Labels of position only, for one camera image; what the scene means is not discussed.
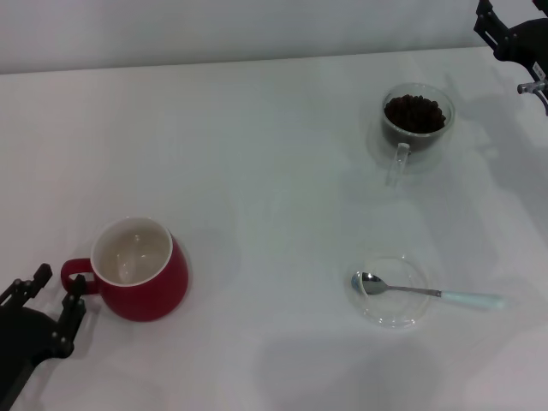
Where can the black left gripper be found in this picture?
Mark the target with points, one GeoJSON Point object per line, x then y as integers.
{"type": "Point", "coordinates": [21, 338]}

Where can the dark coffee beans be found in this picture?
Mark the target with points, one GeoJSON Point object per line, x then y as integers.
{"type": "Point", "coordinates": [415, 113]}

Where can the red ceramic mug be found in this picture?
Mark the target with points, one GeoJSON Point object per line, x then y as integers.
{"type": "Point", "coordinates": [145, 299]}

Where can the clear glass saucer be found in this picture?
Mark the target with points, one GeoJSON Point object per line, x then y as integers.
{"type": "Point", "coordinates": [394, 314]}

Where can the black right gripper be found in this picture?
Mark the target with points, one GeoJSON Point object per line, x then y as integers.
{"type": "Point", "coordinates": [531, 47]}

